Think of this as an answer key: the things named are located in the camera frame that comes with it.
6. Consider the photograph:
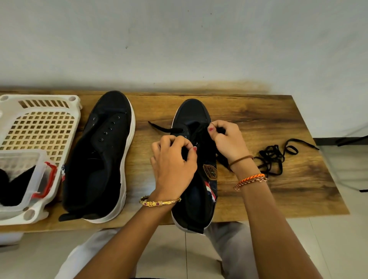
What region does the person's right hand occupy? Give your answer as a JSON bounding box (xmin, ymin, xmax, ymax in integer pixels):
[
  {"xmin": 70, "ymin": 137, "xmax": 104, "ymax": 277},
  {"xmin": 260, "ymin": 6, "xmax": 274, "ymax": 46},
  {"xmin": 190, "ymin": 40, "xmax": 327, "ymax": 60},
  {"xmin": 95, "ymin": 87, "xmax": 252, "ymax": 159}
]
[{"xmin": 207, "ymin": 120, "xmax": 254, "ymax": 168}]

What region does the person's left hand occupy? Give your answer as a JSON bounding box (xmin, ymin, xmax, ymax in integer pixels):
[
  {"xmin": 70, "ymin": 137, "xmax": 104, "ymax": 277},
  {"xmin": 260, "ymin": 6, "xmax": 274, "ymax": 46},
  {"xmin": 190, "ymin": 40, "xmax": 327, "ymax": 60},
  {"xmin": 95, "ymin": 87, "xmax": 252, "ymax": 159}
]
[{"xmin": 149, "ymin": 135, "xmax": 199, "ymax": 202}]

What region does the black shoelace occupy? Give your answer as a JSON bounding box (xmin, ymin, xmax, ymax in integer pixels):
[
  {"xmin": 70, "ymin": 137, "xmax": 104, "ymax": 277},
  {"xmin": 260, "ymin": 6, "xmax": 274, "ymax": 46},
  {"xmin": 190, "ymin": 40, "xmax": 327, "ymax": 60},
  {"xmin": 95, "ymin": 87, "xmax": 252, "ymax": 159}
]
[
  {"xmin": 148, "ymin": 119, "xmax": 232, "ymax": 171},
  {"xmin": 253, "ymin": 137, "xmax": 321, "ymax": 178}
]

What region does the black sneaker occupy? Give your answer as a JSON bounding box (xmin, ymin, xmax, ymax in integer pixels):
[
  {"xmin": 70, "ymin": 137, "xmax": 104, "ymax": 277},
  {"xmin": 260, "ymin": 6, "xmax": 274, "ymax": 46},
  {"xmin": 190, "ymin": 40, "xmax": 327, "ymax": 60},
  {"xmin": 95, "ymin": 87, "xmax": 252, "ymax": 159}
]
[
  {"xmin": 170, "ymin": 98, "xmax": 228, "ymax": 235},
  {"xmin": 58, "ymin": 90, "xmax": 137, "ymax": 224}
]

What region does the black band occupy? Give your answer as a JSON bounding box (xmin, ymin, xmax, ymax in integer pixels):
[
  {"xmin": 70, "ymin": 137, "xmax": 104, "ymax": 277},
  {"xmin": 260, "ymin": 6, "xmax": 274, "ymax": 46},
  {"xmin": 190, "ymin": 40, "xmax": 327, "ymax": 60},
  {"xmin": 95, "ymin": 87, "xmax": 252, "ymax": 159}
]
[{"xmin": 0, "ymin": 166, "xmax": 37, "ymax": 207}]

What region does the person's right forearm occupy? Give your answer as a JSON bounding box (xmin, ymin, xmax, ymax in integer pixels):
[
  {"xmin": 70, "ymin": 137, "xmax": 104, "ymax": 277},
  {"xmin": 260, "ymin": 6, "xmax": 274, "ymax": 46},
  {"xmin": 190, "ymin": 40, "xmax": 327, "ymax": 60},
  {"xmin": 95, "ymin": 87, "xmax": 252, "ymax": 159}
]
[{"xmin": 231, "ymin": 160, "xmax": 323, "ymax": 279}]

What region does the person's left forearm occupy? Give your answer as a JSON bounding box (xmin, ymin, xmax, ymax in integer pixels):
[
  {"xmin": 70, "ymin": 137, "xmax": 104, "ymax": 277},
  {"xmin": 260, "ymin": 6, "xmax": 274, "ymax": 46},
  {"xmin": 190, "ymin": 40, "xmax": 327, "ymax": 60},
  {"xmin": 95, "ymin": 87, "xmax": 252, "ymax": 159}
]
[{"xmin": 75, "ymin": 199, "xmax": 181, "ymax": 279}]

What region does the black tripod stand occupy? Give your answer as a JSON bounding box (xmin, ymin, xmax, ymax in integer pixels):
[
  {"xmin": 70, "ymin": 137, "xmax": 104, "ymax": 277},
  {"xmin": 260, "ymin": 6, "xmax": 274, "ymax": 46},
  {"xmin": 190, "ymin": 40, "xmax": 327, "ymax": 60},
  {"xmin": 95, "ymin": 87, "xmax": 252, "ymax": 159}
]
[{"xmin": 336, "ymin": 135, "xmax": 368, "ymax": 194}]

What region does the white plastic lattice basket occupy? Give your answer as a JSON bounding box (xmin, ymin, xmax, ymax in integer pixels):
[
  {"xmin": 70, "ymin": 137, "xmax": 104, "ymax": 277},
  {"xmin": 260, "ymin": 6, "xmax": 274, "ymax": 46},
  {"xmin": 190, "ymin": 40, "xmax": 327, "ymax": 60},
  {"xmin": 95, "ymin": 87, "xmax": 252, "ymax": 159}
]
[{"xmin": 0, "ymin": 94, "xmax": 82, "ymax": 226}]

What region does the white box under table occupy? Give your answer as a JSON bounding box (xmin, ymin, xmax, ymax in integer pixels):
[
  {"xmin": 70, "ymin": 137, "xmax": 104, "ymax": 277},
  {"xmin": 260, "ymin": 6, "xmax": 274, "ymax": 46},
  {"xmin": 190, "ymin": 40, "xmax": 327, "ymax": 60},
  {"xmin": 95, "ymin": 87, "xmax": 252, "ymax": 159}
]
[{"xmin": 0, "ymin": 231, "xmax": 25, "ymax": 247}]

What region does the gold bracelet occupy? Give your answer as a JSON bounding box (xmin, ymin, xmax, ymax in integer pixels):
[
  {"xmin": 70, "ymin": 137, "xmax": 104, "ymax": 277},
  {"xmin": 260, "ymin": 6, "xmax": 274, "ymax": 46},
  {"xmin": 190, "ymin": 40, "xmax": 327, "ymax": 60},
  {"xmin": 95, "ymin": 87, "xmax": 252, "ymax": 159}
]
[{"xmin": 138, "ymin": 195, "xmax": 183, "ymax": 209}]

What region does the orange braided bracelet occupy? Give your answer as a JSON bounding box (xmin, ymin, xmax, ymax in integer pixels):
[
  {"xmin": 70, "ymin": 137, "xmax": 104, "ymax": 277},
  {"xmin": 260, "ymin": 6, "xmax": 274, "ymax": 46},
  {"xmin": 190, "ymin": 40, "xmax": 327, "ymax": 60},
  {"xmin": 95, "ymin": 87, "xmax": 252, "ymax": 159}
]
[{"xmin": 233, "ymin": 172, "xmax": 269, "ymax": 192}]

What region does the clear container with red handles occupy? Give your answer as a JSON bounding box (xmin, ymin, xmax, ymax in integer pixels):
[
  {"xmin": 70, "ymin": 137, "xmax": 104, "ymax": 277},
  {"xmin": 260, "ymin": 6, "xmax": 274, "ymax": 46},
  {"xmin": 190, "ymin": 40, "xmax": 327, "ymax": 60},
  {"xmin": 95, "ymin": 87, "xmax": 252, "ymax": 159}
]
[{"xmin": 0, "ymin": 149, "xmax": 60, "ymax": 221}]

